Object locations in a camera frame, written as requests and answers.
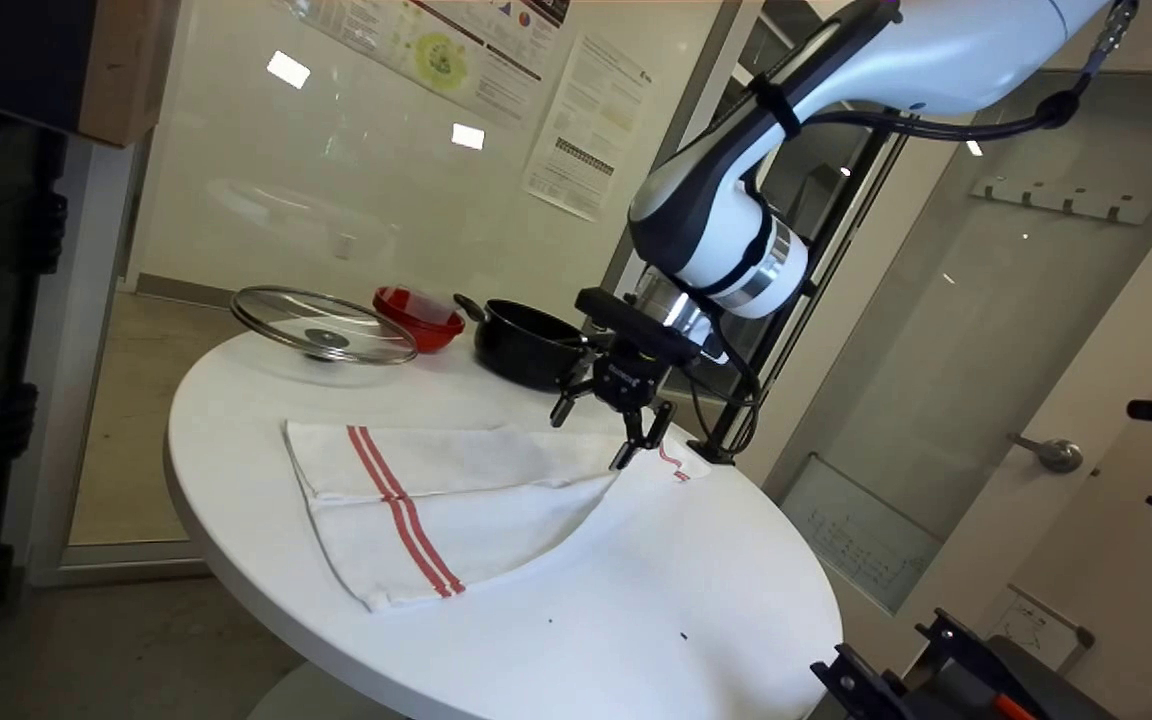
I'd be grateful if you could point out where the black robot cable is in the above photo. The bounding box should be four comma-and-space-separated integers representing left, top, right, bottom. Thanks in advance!
786, 0, 1140, 147

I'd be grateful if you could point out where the white paper notice sheet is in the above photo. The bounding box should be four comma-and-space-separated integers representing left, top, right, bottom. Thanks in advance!
525, 37, 659, 223

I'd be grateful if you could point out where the black orange clamp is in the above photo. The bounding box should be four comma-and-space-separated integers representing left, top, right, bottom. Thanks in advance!
910, 609, 1111, 720
808, 644, 928, 720

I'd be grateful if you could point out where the glass pot lid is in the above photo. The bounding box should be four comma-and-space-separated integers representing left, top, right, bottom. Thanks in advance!
228, 285, 420, 369

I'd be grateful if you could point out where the wall coat hook rail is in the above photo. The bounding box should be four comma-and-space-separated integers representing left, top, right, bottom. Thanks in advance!
973, 174, 1152, 232

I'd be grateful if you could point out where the red plastic container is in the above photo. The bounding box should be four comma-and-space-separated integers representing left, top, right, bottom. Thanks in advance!
370, 285, 469, 355

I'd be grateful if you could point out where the metal door handle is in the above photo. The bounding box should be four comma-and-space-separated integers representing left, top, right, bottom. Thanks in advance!
1014, 433, 1089, 476

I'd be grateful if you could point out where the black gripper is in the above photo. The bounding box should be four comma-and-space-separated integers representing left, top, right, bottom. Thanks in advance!
571, 285, 706, 473

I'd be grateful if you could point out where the white towel with red stripes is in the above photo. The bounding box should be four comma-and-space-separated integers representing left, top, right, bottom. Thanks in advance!
278, 417, 698, 617

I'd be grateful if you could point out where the large printed wall poster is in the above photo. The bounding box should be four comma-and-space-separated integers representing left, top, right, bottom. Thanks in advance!
286, 0, 571, 131

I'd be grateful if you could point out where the black cooking pot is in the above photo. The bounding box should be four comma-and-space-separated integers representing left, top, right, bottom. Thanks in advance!
452, 293, 609, 396

